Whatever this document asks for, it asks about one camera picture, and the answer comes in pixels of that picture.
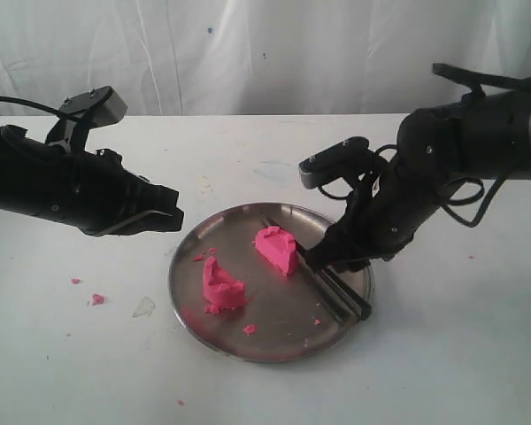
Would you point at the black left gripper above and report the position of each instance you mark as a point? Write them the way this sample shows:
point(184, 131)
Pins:
point(106, 200)

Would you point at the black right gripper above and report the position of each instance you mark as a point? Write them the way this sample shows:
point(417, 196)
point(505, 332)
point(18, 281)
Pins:
point(372, 227)

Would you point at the black kitchen knife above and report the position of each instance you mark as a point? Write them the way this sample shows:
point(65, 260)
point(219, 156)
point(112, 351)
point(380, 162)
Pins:
point(331, 289)

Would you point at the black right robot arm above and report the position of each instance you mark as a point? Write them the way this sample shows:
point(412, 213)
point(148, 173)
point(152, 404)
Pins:
point(485, 136)

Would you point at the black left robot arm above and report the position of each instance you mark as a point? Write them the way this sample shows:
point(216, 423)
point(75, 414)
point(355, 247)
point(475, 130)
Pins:
point(34, 176)

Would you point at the pink clay crumbs left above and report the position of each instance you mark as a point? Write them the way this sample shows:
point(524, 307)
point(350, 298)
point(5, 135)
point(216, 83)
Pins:
point(204, 254)

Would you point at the clear tape piece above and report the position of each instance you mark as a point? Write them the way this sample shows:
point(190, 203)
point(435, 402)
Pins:
point(145, 308)

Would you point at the pink clay crumb on table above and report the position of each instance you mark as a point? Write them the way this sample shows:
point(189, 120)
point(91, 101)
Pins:
point(97, 299)

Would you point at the pink clay crumb front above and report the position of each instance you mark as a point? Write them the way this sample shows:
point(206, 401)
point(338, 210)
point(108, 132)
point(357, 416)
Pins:
point(250, 329)

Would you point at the white backdrop sheet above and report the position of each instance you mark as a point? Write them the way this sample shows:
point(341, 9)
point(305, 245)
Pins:
point(258, 57)

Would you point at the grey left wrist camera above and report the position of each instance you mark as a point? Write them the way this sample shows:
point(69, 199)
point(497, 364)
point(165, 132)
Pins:
point(97, 108)

